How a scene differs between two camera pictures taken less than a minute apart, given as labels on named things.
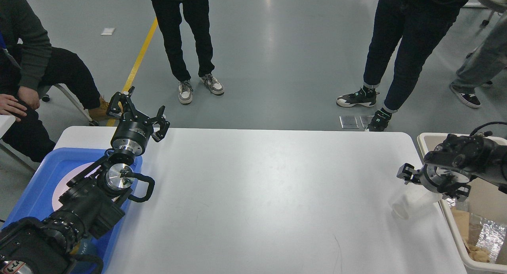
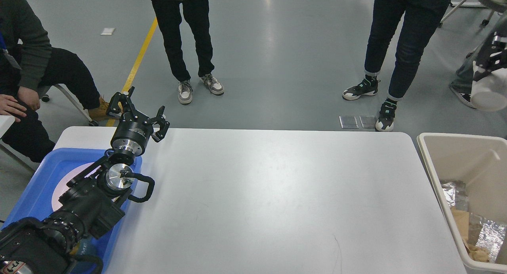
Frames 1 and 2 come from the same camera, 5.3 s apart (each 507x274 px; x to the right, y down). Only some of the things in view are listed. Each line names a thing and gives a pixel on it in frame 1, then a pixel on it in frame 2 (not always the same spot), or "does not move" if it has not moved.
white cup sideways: x=411 y=202 -> x=489 y=93
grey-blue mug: x=86 y=246 does not move
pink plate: x=61 y=187 does not move
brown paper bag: x=462 y=219 does not move
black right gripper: x=447 y=181 -> x=494 y=57
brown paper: x=477 y=254 does not move
